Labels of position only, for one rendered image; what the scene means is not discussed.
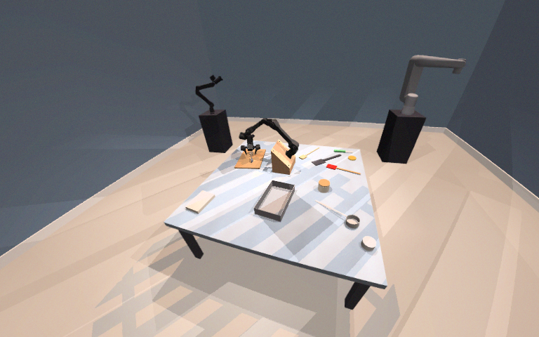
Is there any red spatula with wooden handle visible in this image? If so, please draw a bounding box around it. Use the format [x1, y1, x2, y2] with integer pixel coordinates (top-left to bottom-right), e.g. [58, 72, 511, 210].
[326, 164, 361, 175]

